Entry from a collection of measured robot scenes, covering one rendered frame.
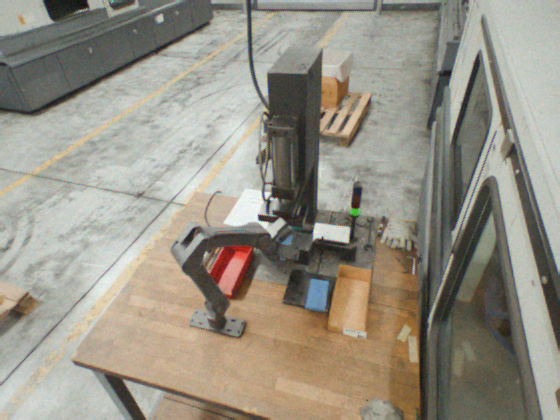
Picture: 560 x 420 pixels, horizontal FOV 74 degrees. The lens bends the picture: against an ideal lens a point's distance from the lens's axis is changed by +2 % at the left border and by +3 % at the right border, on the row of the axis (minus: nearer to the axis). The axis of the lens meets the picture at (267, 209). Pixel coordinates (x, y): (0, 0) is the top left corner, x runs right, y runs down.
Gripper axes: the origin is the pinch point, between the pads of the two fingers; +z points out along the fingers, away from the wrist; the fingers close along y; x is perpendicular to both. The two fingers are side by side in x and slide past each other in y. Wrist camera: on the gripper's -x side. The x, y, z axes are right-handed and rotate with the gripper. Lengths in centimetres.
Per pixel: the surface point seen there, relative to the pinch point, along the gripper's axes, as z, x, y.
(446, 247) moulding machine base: 13, -63, 19
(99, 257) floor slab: 121, 163, -2
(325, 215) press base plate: 30.0, -13.6, 30.2
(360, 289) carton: 8.0, -33.4, -4.7
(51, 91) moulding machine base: 239, 419, 225
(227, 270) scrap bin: 7.7, 19.9, -7.7
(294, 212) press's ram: -8.7, -5.5, 16.2
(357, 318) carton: 1.2, -33.5, -15.9
